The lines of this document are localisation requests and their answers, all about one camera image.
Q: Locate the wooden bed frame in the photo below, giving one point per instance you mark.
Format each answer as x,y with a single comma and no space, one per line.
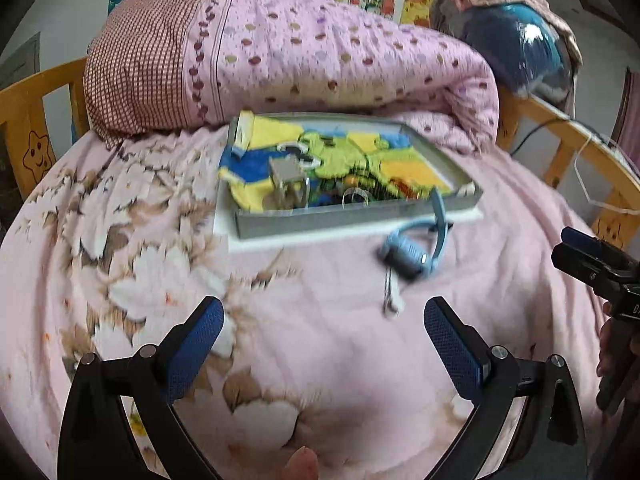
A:
30,110

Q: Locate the yellow blue cartoon cloth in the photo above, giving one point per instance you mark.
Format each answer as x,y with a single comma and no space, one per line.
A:
270,135

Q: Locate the person's left hand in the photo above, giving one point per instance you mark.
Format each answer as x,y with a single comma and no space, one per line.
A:
301,465

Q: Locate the white sheet under box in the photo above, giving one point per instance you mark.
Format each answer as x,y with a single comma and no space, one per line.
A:
300,242

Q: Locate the red checkered pillow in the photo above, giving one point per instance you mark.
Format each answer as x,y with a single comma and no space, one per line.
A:
145,60

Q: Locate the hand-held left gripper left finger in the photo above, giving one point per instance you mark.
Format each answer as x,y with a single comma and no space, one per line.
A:
200,340

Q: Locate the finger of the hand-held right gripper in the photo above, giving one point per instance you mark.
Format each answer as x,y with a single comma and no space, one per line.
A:
595,250
595,277

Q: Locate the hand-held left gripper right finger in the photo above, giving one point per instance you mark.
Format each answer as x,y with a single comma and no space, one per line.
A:
450,340

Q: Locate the grey shallow box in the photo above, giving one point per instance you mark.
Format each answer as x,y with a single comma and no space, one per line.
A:
320,220

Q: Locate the person's right hand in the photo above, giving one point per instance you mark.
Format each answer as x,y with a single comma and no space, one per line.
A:
611,345

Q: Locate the pink hanging cloth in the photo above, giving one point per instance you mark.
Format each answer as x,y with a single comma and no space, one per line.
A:
631,110

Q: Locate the pink dotted quilt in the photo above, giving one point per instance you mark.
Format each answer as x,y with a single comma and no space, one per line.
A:
325,50

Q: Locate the floral pink bedsheet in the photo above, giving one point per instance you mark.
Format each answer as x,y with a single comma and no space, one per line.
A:
320,340

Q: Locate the blue smartwatch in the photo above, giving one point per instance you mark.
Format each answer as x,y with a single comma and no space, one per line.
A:
405,252

